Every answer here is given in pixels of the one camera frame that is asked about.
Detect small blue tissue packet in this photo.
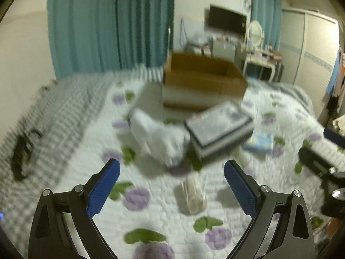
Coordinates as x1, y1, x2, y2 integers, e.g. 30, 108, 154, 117
242, 132, 274, 154

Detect large tissue paper pack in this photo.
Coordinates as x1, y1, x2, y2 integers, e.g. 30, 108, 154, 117
184, 101, 254, 160

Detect white and green plush toy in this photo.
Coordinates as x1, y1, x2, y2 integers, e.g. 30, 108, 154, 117
129, 108, 190, 167

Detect hanging clothes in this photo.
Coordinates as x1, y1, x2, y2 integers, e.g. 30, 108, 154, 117
326, 48, 344, 114

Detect grey checked blanket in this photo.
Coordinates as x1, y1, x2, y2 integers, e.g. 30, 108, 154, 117
1, 67, 163, 256

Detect white sliding wardrobe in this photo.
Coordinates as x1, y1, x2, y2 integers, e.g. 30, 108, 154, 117
279, 8, 339, 118

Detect white dressing table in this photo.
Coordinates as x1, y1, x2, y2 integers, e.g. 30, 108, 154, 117
239, 48, 282, 82

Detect white floral quilt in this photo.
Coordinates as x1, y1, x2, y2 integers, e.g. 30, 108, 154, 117
56, 80, 342, 258

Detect white oval vanity mirror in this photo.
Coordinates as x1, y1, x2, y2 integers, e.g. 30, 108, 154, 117
246, 21, 264, 48

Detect grey mini fridge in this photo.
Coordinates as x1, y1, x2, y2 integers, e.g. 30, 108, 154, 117
212, 40, 236, 62

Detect brown cardboard box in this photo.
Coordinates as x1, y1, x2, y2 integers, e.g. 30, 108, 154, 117
162, 52, 248, 111

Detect narrow teal curtain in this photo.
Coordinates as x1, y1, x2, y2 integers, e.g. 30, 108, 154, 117
251, 0, 282, 50

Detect white upright pole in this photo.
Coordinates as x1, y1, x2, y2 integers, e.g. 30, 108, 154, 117
167, 26, 173, 54

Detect large teal curtain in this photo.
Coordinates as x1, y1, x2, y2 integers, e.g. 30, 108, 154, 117
47, 0, 174, 79

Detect black strap on bed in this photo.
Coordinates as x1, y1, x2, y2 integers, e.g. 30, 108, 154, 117
10, 129, 43, 182

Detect black wall television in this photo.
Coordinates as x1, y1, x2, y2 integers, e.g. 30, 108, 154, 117
208, 5, 247, 36

